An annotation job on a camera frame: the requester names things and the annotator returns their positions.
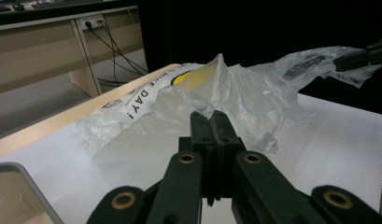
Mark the white power strip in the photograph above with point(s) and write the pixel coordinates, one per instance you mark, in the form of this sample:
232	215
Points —
92	22

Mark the beige tray with grey rim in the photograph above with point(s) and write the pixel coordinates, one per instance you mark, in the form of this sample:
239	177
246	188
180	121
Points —
14	199

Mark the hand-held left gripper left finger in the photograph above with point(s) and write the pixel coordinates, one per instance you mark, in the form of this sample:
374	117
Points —
201	137

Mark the long light wooden desk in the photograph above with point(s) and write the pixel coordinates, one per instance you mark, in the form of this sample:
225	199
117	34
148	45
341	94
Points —
33	53

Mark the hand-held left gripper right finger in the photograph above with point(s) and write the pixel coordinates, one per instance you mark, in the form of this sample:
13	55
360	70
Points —
226	143

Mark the black curtain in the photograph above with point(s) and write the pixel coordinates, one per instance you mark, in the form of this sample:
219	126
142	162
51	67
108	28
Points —
257	28

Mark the light wooden table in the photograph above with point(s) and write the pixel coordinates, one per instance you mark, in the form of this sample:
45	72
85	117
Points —
54	124

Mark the clear plastic bag yellow smiley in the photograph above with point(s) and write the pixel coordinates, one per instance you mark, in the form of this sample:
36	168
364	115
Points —
241	93

